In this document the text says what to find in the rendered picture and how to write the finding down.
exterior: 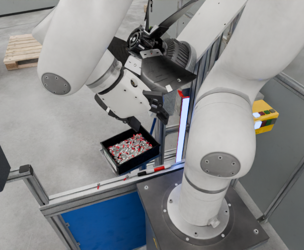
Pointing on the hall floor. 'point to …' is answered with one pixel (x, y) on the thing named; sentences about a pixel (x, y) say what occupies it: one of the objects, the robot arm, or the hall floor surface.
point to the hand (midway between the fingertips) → (150, 122)
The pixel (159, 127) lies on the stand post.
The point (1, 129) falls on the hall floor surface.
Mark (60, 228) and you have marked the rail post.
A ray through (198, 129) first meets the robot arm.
